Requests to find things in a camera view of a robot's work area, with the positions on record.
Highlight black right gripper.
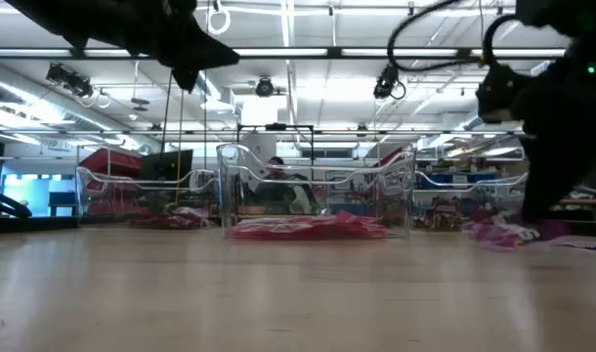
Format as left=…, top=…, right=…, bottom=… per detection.
left=510, top=72, right=596, bottom=226

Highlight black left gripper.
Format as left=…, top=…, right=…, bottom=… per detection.
left=130, top=0, right=241, bottom=94

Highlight purple Skittles candy pack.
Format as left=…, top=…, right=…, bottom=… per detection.
left=550, top=236, right=596, bottom=253
left=168, top=205, right=212, bottom=229
left=462, top=209, right=573, bottom=251

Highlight small brown candy bar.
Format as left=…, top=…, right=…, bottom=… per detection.
left=414, top=212, right=441, bottom=231
left=439, top=214, right=464, bottom=231
left=427, top=198, right=458, bottom=216

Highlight clear plastic bin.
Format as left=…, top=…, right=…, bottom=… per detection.
left=75, top=165, right=220, bottom=230
left=413, top=169, right=530, bottom=232
left=216, top=142, right=417, bottom=242

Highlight wooden workbench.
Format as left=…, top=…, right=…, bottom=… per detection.
left=559, top=185, right=596, bottom=231

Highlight black monitor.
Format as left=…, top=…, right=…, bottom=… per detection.
left=140, top=149, right=194, bottom=186

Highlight red tool chest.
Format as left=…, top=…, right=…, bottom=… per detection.
left=78, top=148, right=144, bottom=216

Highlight person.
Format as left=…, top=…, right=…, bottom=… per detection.
left=251, top=155, right=323, bottom=216

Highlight white cable ring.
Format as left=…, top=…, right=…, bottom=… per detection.
left=207, top=0, right=233, bottom=36

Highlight black hanging cable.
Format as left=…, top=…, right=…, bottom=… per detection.
left=159, top=72, right=175, bottom=165

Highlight black hanging camera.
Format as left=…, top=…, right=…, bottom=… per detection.
left=45, top=62, right=95, bottom=100
left=372, top=64, right=407, bottom=102
left=254, top=76, right=277, bottom=99

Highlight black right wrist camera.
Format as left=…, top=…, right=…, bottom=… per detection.
left=476, top=62, right=529, bottom=124

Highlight black aluminium frame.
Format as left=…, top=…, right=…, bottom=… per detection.
left=0, top=46, right=596, bottom=63

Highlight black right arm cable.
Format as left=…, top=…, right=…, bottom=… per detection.
left=385, top=0, right=522, bottom=74

